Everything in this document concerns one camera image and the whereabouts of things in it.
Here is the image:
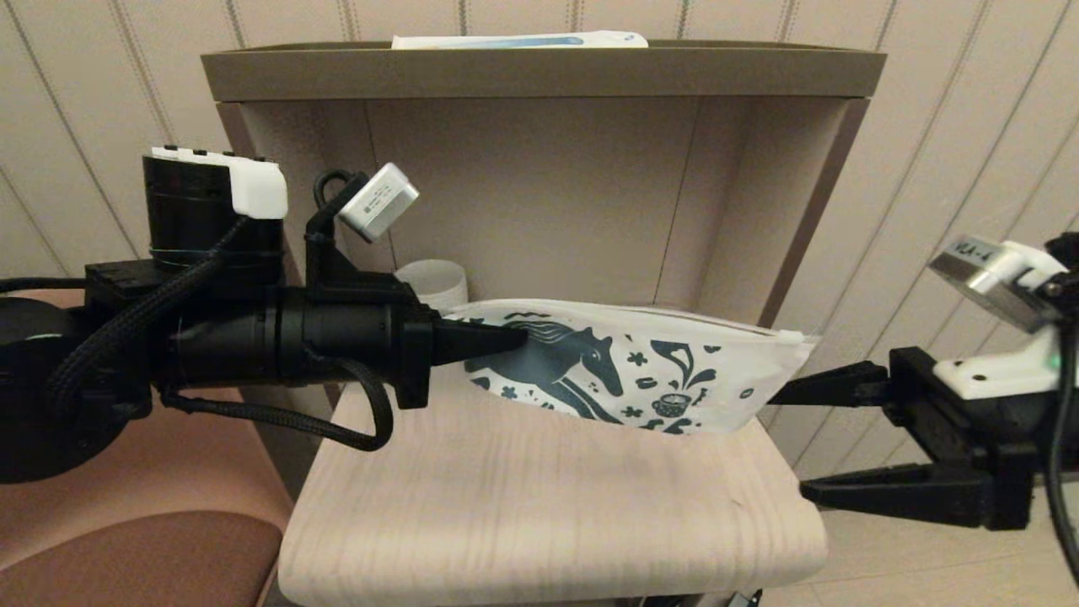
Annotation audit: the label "white horse-print zipper pouch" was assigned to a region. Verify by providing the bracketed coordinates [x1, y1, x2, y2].
[444, 298, 819, 436]

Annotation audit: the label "white ribbed ceramic mug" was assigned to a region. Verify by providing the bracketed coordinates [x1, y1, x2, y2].
[395, 259, 469, 313]

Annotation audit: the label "black items under table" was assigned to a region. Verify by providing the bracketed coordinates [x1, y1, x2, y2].
[641, 590, 764, 607]

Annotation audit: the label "brown beige shelf unit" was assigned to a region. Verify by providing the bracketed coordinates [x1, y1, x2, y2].
[201, 40, 888, 397]

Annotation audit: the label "white blue toothpaste box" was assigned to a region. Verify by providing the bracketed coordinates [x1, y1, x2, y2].
[392, 30, 650, 50]

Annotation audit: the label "brown upholstered chair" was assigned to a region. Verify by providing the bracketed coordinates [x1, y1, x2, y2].
[0, 291, 296, 607]

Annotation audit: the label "black right camera cable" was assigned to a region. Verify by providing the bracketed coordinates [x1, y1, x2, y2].
[1044, 320, 1079, 583]

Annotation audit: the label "black camera cable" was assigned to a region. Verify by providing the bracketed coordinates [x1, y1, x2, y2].
[1044, 320, 1079, 583]
[314, 169, 363, 216]

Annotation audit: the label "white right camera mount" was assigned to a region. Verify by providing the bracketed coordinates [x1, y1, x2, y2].
[931, 325, 1065, 401]

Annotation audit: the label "black left camera bracket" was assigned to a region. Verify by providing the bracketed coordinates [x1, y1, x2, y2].
[305, 173, 414, 306]

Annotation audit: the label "black braided cable loop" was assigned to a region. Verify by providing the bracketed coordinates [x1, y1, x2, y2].
[160, 358, 395, 452]

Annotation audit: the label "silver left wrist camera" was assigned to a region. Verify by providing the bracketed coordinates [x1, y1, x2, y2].
[337, 163, 420, 244]

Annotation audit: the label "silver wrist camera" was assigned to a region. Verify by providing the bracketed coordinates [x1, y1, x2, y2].
[927, 234, 1067, 334]
[337, 163, 420, 244]

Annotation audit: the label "black left camera cable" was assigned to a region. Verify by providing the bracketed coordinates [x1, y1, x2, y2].
[314, 169, 363, 216]

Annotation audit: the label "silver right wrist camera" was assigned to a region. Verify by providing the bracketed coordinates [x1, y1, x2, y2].
[927, 234, 1067, 334]

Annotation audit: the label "black braided sleeve cable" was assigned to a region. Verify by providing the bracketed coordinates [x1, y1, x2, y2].
[46, 215, 254, 414]

